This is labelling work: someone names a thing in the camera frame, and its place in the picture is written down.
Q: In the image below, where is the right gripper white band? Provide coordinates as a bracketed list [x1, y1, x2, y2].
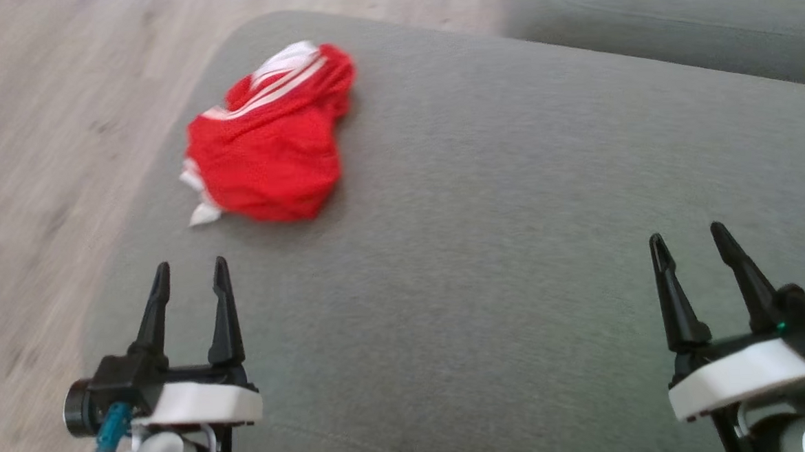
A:
[647, 216, 805, 424]

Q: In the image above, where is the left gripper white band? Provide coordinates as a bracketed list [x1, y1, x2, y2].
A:
[120, 254, 264, 434]

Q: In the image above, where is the red t-shirt with white sleeves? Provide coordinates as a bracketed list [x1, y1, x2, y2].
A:
[172, 39, 364, 228]

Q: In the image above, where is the grey fabric sofa seat cushion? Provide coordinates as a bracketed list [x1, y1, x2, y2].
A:
[65, 0, 805, 452]

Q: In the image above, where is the grey sofa back cushion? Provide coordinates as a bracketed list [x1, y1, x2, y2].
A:
[500, 0, 805, 106]

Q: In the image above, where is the left black cable teal plug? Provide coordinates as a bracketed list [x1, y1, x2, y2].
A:
[80, 401, 135, 452]

